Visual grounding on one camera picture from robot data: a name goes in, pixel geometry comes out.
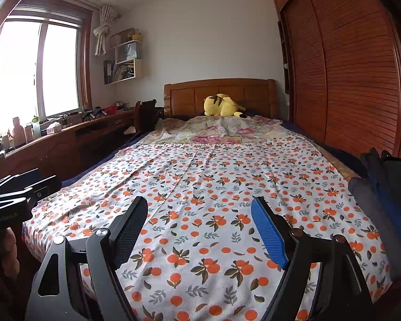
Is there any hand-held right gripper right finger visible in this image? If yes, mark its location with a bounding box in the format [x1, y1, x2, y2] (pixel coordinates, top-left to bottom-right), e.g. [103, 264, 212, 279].
[250, 196, 375, 321]

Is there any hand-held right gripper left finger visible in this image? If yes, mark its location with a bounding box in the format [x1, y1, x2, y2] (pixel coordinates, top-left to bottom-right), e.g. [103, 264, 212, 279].
[29, 196, 149, 321]

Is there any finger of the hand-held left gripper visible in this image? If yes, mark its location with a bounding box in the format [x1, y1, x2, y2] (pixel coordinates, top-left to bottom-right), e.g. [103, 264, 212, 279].
[0, 169, 41, 194]
[0, 175, 62, 204]

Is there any person's left hand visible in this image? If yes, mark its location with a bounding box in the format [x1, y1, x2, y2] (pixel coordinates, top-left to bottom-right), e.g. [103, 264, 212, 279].
[0, 227, 21, 271]

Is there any wooden desk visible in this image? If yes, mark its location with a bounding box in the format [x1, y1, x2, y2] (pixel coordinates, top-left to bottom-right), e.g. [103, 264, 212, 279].
[0, 109, 136, 188]

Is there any beige bottle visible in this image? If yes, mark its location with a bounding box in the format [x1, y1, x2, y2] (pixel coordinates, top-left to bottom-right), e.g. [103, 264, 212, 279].
[13, 117, 26, 146]

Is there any orange print bed sheet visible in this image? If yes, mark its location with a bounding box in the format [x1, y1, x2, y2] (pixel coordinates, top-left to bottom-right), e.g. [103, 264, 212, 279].
[22, 137, 393, 321]

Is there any black device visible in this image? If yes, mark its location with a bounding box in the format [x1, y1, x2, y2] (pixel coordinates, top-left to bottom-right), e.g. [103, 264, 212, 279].
[82, 106, 106, 121]

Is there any grey cloth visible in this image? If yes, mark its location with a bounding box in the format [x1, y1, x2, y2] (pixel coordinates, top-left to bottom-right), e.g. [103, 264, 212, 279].
[348, 177, 401, 268]

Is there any window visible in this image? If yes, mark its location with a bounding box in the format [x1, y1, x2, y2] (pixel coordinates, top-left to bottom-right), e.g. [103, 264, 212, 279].
[0, 5, 93, 137]

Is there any pink floral blanket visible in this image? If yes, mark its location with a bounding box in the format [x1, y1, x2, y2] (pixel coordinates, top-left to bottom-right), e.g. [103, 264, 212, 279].
[154, 115, 283, 146]

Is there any wooden chair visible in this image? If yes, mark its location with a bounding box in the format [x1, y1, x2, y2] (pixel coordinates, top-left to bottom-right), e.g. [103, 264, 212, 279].
[134, 100, 164, 132]

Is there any blue cloth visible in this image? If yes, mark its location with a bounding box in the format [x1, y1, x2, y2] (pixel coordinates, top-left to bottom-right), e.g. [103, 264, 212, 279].
[366, 160, 401, 238]

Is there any yellow plush toy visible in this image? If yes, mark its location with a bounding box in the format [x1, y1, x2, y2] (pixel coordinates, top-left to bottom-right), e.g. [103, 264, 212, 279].
[203, 94, 246, 118]

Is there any row of books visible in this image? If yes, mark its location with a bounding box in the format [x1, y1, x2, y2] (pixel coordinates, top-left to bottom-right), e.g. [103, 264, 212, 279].
[111, 63, 135, 81]

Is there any wooden headboard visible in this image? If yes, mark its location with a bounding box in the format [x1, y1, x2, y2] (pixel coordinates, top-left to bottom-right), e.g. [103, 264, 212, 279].
[164, 78, 277, 120]

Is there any grey paper bag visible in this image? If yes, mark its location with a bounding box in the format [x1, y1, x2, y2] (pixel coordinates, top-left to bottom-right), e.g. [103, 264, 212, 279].
[120, 43, 138, 60]

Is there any tied beige curtain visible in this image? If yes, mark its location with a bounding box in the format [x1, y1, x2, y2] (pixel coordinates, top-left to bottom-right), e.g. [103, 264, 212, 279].
[93, 5, 121, 56]

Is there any wooden slatted wardrobe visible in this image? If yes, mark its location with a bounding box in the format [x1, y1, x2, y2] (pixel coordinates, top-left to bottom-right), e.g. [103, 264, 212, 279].
[272, 0, 401, 158]

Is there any white wall shelf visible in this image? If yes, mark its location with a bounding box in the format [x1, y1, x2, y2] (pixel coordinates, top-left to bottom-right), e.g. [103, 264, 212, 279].
[103, 28, 144, 85]

